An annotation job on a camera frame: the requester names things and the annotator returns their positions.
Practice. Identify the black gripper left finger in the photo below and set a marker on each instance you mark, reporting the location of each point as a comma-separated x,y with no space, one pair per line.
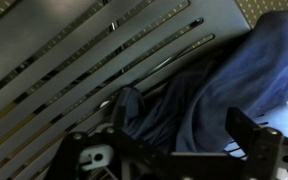
120,118

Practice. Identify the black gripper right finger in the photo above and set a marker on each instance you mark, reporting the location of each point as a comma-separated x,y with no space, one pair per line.
242,131

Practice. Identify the navy blue clothing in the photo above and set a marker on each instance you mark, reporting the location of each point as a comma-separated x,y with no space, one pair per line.
244,73

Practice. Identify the black office chair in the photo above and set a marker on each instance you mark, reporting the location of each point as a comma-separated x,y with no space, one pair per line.
67,66

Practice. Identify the light blue shirt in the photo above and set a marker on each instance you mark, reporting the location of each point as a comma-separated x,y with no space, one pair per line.
280,121

